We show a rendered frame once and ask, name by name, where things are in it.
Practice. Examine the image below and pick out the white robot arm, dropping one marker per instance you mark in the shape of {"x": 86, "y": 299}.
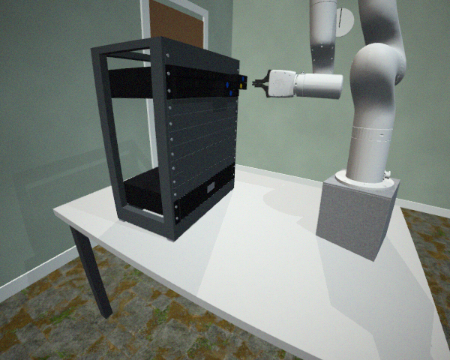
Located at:
{"x": 375, "y": 70}

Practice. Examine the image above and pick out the dark grey server rack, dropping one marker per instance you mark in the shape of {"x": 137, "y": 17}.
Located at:
{"x": 196, "y": 138}

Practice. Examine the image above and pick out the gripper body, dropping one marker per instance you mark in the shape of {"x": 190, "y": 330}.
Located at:
{"x": 282, "y": 84}

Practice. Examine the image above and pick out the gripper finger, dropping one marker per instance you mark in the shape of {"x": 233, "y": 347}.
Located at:
{"x": 265, "y": 80}
{"x": 262, "y": 86}

